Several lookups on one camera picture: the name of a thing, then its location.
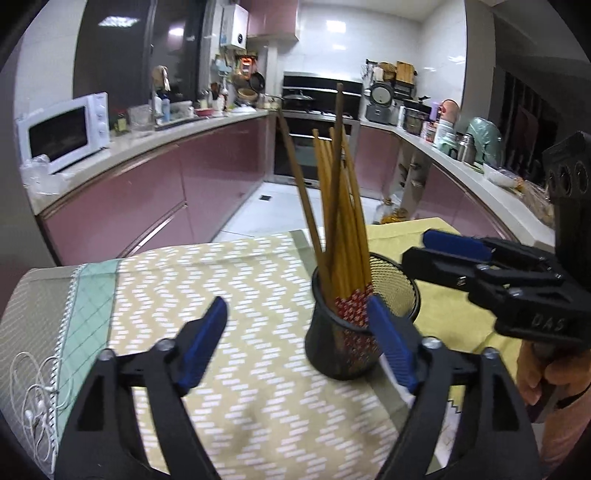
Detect pink wall cabinet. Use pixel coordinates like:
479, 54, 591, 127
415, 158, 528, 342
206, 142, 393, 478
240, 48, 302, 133
240, 0, 300, 40

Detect pink kitchen base cabinets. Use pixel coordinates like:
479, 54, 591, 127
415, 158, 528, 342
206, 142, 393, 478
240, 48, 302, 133
39, 114, 271, 266
358, 124, 518, 241

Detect pale green lidded container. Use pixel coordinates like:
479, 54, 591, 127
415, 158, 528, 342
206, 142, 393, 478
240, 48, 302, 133
434, 119, 458, 155

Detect yellow cloth white lettered band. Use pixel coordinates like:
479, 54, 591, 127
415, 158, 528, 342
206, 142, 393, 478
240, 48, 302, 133
367, 217, 550, 480

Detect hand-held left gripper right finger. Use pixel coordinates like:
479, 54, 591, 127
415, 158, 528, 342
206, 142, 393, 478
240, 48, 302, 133
367, 295, 541, 480

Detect light stone kitchen countertop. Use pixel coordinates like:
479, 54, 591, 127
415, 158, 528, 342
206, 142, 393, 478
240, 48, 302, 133
28, 108, 557, 247

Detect black range hood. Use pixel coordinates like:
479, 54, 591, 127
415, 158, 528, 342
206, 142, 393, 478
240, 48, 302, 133
283, 71, 363, 112

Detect dark sliding window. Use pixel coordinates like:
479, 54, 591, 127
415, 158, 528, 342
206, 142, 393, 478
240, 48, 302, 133
74, 0, 222, 123

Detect white microwave oven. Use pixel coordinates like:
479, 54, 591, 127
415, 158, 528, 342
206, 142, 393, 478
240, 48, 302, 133
16, 92, 112, 175

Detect clear plastic bag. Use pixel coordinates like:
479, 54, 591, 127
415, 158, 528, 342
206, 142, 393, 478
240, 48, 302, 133
19, 154, 70, 197

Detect grey refrigerator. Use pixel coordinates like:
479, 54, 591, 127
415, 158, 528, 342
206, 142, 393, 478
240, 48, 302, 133
0, 41, 58, 296

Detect person's right forearm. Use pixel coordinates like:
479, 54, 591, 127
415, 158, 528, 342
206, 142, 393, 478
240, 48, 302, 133
538, 392, 591, 478

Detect black mesh pen holder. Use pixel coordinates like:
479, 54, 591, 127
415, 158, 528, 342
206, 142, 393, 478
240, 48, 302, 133
305, 251, 421, 380

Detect white wall water heater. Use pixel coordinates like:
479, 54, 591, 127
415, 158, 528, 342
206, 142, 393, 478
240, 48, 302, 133
221, 4, 250, 49

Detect grey rice cooker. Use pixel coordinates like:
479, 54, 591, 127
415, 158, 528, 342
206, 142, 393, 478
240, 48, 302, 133
366, 80, 399, 124

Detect cluttered wall utensil rack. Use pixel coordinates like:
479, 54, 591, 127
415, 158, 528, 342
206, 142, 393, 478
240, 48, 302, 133
213, 53, 259, 80

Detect mint green plastic bag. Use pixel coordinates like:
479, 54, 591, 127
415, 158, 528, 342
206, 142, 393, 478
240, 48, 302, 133
466, 116, 503, 167

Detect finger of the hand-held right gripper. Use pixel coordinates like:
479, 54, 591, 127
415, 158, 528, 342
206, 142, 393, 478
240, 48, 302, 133
422, 230, 559, 274
401, 247, 571, 319

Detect white wired earphones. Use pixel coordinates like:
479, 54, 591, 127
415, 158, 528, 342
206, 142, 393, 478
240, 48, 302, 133
10, 352, 63, 467

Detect black wall storage rack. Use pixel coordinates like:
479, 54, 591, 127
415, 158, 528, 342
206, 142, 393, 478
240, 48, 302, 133
365, 59, 419, 97

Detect clear plastic jug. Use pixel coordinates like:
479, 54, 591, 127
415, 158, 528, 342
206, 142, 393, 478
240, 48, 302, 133
128, 105, 153, 132

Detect black cooking pot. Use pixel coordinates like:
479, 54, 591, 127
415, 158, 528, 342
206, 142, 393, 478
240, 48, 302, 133
401, 108, 428, 136

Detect bunch of bamboo chopsticks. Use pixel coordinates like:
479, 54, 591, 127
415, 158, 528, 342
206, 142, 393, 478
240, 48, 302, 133
276, 82, 376, 365

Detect green beige patterned tablecloth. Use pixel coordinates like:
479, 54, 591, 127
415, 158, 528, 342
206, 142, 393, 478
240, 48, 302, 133
0, 230, 416, 480

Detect black built-in oven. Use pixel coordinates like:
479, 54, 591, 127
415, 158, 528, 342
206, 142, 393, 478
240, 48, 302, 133
273, 110, 361, 188

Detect cooking oil bottle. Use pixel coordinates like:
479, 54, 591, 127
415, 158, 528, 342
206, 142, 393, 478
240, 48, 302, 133
379, 196, 409, 224

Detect person's right hand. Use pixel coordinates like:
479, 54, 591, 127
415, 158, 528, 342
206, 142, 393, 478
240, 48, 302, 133
516, 342, 591, 408

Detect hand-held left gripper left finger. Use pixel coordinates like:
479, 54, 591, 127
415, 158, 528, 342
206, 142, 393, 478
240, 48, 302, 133
54, 296, 228, 480

